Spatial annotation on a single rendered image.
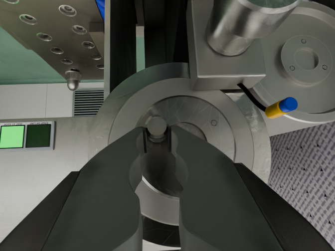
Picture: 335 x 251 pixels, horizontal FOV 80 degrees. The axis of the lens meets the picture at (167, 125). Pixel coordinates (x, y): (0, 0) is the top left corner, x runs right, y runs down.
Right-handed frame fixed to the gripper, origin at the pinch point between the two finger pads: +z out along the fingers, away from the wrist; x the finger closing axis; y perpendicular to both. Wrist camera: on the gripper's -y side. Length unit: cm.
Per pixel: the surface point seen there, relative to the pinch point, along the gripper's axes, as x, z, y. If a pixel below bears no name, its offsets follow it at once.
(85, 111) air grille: -100, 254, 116
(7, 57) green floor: -167, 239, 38
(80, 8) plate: -10.8, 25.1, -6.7
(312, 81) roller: 13.9, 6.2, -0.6
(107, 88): -4.1, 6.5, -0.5
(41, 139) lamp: -27.4, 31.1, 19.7
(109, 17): -3.9, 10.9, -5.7
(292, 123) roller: 12.1, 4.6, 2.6
